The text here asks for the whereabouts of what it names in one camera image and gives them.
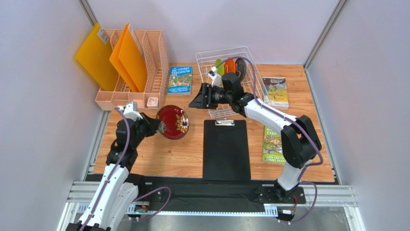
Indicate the pink desk file organizer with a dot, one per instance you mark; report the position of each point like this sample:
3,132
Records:
157,64

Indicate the black base mat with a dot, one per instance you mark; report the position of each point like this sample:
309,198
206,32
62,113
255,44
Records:
198,195

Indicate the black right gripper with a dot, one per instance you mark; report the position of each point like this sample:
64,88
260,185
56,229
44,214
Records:
207,97

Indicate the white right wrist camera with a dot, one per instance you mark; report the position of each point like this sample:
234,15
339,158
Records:
215,76

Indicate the blue treehouse book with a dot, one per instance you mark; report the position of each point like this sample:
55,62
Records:
180,80

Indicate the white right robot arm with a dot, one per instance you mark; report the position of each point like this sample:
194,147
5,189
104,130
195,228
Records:
300,142

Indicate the black clipboard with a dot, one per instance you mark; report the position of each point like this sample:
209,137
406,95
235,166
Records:
226,152

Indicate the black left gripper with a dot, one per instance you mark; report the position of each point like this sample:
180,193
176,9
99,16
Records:
152,124

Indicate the green plate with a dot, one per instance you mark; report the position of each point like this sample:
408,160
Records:
220,71

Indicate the yellow treehouse book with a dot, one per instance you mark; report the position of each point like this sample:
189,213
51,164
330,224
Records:
275,92

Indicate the dark grey plate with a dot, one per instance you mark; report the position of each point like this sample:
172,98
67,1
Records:
240,68

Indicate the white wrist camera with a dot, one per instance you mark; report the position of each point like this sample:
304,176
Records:
215,76
130,111

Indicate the red floral plate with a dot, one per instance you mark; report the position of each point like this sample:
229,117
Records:
174,122

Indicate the aluminium frame rail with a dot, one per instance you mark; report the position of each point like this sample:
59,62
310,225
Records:
328,196

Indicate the green treehouse book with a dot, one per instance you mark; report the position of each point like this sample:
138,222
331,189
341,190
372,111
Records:
272,147

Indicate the small pink eraser box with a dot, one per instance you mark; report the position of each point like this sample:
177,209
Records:
153,102

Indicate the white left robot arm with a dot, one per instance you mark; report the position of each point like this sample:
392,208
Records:
115,193

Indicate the white wire dish rack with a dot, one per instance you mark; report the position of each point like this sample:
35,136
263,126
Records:
251,83

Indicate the orange plate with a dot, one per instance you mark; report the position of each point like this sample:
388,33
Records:
230,66

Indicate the yellow plastic folder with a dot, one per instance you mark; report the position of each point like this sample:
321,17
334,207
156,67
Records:
94,55

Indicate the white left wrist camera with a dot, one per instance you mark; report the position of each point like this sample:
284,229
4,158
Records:
130,111

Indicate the orange plastic folder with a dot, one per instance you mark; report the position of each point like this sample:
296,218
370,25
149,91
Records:
128,60

